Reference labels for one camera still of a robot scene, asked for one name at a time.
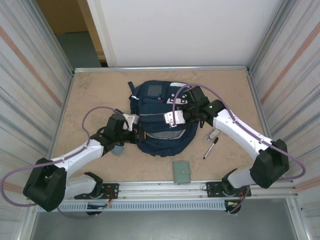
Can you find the grey-blue pencil case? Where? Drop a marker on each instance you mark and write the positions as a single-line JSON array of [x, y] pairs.
[[117, 150]]

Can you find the navy blue backpack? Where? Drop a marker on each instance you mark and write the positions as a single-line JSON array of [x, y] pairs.
[[160, 120]]

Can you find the green wallet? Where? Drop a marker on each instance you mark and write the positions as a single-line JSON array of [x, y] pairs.
[[181, 172]]

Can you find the black marker pen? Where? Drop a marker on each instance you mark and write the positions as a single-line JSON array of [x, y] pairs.
[[210, 148]]

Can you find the small green circuit board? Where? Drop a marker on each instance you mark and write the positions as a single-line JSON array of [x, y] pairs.
[[98, 206]]

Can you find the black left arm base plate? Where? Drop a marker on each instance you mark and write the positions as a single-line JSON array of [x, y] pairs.
[[111, 191]]

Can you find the wide aluminium mounting rail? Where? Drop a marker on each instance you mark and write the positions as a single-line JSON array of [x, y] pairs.
[[175, 191]]

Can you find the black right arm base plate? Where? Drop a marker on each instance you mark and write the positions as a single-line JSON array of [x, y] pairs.
[[212, 188]]

